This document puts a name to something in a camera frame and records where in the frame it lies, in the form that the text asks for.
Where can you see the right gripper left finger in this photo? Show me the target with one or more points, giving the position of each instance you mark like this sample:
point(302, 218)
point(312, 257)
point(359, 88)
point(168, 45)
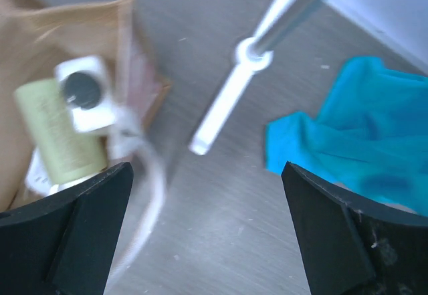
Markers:
point(65, 243)

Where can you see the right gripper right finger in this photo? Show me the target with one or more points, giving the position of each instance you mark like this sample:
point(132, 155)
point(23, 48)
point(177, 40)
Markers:
point(353, 245)

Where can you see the yellow-green round bottle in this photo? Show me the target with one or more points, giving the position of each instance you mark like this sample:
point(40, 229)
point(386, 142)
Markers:
point(67, 155)

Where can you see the white square bottle black cap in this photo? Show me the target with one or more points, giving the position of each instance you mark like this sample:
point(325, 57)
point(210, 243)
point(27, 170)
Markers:
point(86, 86)

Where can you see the brown canvas bag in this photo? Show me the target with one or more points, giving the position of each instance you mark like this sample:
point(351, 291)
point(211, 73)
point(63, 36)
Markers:
point(35, 38)

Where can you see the beige round bottle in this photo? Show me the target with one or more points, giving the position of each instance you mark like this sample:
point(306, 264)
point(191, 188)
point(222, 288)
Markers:
point(37, 179)

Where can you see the teal hanging shirt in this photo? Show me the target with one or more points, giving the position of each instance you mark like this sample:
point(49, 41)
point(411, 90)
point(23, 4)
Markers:
point(370, 135)

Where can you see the metal clothes rack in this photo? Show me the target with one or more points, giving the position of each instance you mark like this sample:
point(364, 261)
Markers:
point(252, 55)

